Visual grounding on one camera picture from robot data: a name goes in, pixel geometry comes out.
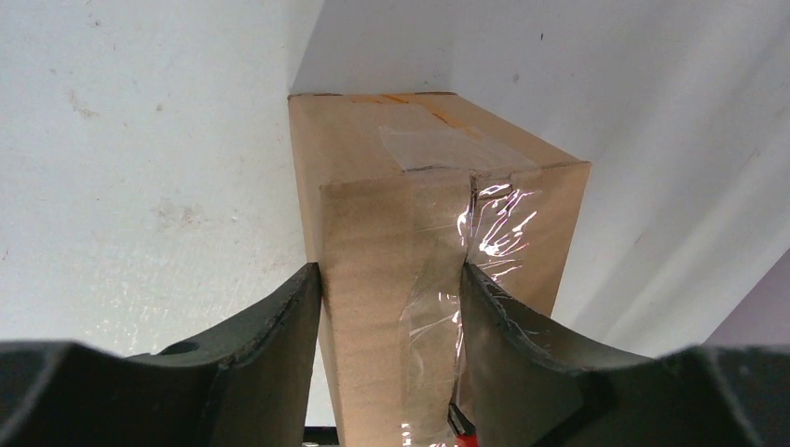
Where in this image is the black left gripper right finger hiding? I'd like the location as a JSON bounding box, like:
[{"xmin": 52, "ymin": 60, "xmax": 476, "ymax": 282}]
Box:
[{"xmin": 460, "ymin": 264, "xmax": 789, "ymax": 446}]

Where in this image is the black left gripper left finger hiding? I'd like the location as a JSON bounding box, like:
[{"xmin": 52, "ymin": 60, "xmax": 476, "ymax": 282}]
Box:
[{"xmin": 1, "ymin": 263, "xmax": 322, "ymax": 446}]

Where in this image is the red black utility knife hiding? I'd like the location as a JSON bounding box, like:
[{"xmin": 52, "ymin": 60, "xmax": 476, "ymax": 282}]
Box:
[{"xmin": 447, "ymin": 401, "xmax": 478, "ymax": 447}]

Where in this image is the brown cardboard express box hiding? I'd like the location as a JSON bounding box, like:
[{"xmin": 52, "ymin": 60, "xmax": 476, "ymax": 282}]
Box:
[{"xmin": 288, "ymin": 92, "xmax": 591, "ymax": 446}]

